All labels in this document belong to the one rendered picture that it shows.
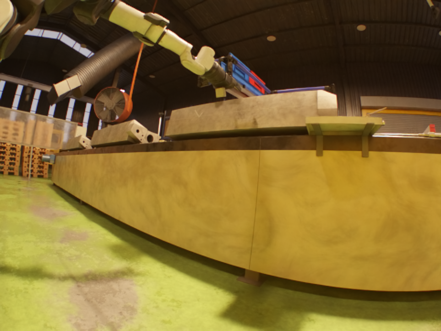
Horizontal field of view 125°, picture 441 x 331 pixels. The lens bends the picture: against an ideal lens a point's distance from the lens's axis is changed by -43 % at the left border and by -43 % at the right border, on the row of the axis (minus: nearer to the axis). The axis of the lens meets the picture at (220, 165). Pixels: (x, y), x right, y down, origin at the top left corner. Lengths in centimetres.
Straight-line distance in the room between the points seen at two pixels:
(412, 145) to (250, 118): 81
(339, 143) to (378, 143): 18
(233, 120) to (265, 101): 20
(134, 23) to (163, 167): 94
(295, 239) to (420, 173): 64
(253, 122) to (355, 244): 76
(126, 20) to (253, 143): 80
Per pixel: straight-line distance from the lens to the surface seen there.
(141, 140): 183
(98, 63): 822
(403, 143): 98
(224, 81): 97
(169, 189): 134
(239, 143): 105
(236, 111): 113
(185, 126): 131
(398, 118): 1237
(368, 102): 1181
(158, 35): 86
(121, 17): 87
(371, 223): 94
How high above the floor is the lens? 55
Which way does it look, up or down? 4 degrees up
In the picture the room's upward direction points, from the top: 4 degrees clockwise
